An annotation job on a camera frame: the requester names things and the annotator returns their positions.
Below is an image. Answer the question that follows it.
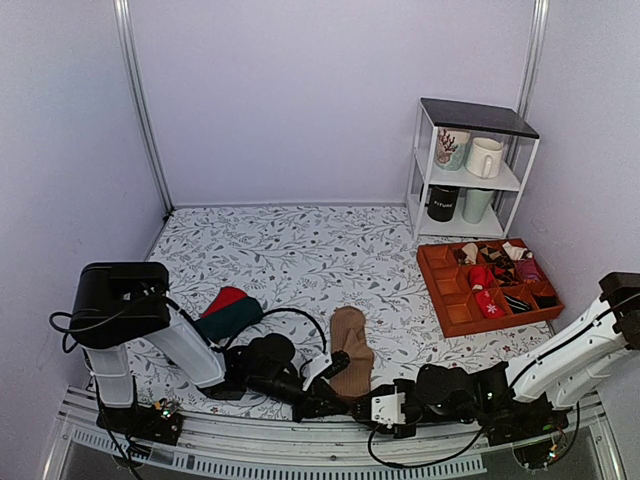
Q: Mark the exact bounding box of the red rolled sock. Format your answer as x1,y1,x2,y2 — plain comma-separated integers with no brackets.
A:
468,265,495,291

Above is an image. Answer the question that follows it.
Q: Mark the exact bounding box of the orange wooden divider tray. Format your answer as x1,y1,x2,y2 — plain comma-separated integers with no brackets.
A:
417,239,564,338

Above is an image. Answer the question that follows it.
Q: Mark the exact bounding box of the aluminium corner post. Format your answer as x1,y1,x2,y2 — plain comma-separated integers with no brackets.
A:
113,0,175,219
516,0,550,119

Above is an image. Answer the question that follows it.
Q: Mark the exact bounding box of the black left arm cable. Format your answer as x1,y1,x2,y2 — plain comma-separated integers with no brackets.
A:
48,307,329,361

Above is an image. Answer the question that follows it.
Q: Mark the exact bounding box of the black folded sock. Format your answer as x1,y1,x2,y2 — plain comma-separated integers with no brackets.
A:
532,294,560,309

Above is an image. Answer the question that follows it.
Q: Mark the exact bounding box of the left aluminium corner post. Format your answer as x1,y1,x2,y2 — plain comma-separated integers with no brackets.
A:
113,0,175,219

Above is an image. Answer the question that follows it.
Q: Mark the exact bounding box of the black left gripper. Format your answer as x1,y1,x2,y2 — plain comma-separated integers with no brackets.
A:
246,375,347,427

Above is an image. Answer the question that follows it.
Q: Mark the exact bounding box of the aluminium front rail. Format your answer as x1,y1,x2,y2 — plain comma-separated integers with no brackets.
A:
39,387,630,479

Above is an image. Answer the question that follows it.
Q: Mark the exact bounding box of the purple rolled sock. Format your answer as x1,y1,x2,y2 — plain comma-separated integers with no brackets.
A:
515,258,544,283

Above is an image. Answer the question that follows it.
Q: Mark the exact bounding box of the black mug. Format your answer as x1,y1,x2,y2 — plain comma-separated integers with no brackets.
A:
427,185,459,222

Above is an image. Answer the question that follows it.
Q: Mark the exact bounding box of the brown argyle sock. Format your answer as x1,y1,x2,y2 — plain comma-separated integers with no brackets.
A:
478,243,519,287

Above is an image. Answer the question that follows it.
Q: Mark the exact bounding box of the white ceramic mug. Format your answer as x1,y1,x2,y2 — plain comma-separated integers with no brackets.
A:
465,137,504,179

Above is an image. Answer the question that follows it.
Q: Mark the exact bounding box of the right aluminium corner post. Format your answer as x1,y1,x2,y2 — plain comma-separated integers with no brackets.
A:
516,0,550,119

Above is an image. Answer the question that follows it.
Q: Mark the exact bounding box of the pale green cup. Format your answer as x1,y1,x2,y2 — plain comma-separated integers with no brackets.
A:
462,189,494,224

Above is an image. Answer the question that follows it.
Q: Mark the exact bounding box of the red and green sock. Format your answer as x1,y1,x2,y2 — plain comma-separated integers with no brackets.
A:
195,286,263,342

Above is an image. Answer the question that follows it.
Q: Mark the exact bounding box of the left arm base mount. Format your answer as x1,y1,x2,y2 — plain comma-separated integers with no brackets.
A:
96,386,184,446

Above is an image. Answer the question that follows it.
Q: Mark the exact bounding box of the red snowflake sock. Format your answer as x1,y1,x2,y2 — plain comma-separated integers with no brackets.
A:
474,289,506,319

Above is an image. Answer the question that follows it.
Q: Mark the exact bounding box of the tan ribbed sock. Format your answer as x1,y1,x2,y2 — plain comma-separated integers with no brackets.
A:
330,306,374,399

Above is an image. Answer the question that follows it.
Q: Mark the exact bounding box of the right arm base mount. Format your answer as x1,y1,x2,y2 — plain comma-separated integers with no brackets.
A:
477,394,572,446

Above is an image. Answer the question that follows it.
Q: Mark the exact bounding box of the black striped sock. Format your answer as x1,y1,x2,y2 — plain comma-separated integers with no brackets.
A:
504,294,533,314

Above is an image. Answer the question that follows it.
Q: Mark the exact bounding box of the beige patterned sock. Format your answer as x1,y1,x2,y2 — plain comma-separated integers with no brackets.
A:
453,243,479,266

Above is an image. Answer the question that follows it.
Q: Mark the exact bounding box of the white metal shelf rack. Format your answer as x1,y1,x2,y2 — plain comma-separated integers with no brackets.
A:
406,98,540,239

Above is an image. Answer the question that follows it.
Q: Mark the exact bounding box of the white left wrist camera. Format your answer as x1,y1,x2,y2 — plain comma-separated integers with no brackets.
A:
301,353,332,391

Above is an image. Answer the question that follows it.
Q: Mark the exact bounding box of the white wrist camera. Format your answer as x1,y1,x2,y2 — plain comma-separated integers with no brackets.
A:
301,353,332,391
370,392,406,428

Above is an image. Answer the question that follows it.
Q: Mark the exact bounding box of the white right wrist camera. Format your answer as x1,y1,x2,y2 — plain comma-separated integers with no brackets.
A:
370,392,406,428

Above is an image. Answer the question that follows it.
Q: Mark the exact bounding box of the floral patterned table mat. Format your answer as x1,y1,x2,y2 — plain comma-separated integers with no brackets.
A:
149,206,551,385

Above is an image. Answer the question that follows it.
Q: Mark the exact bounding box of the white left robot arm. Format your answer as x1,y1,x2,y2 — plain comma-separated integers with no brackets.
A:
62,262,350,434

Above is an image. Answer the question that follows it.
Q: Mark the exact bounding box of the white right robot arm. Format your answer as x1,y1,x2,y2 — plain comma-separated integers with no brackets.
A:
351,272,639,445

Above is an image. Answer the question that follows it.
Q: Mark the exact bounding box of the coral pattern mug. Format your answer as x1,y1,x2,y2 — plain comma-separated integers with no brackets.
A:
435,127,470,171

